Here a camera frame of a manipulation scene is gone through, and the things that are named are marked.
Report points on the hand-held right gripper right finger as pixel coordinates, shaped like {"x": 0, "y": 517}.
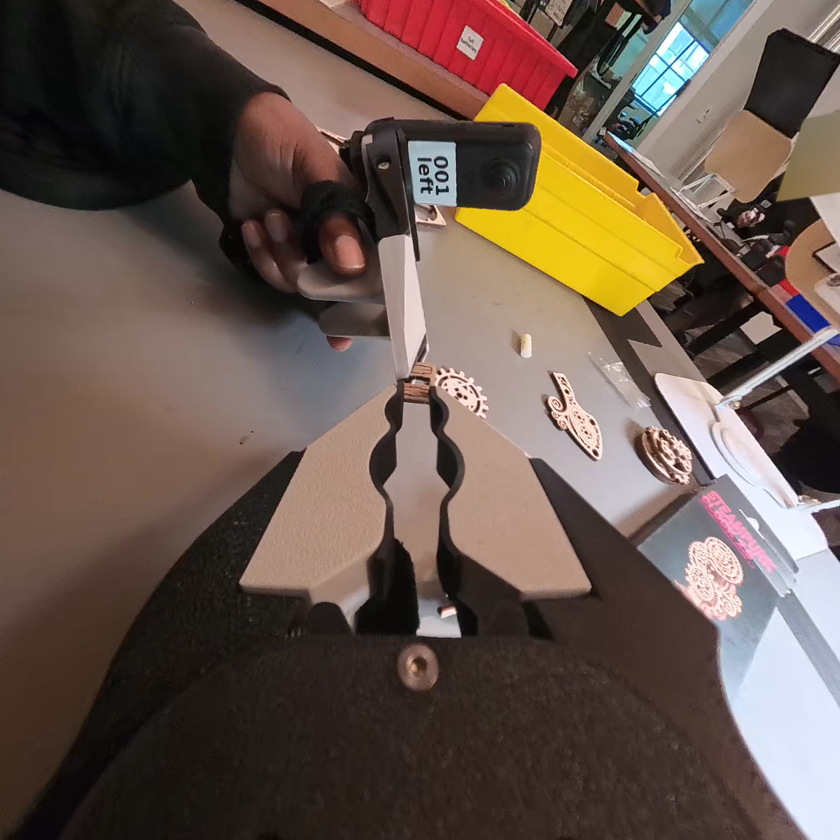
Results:
{"x": 512, "y": 525}

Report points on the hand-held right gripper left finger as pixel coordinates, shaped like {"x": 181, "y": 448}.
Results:
{"x": 321, "y": 518}

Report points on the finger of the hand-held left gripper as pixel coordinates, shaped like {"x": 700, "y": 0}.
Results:
{"x": 405, "y": 308}

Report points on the person's left forearm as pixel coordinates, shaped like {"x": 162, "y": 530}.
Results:
{"x": 98, "y": 98}

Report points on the person's left hand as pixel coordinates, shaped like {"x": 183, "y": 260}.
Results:
{"x": 275, "y": 157}

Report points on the wooden puzzle sheet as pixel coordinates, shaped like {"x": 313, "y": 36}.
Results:
{"x": 434, "y": 218}

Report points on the flat wooden gear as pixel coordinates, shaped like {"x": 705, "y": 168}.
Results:
{"x": 463, "y": 392}

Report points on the ornate wooden teardrop piece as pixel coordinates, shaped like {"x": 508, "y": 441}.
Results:
{"x": 576, "y": 420}

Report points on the small white cylinder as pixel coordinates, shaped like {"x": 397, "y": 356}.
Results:
{"x": 524, "y": 345}

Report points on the red plastic bin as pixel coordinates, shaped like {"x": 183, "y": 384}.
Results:
{"x": 459, "y": 39}

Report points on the small stacked wooden gear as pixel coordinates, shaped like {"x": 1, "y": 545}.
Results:
{"x": 664, "y": 455}

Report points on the clear plastic bag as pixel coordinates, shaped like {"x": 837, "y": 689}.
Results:
{"x": 620, "y": 380}

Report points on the yellow plastic bin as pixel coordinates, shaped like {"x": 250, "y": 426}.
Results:
{"x": 577, "y": 216}

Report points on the black puzzle box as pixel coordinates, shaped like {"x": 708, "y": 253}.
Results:
{"x": 709, "y": 551}

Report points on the white metal stand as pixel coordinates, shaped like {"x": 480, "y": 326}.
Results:
{"x": 689, "y": 407}

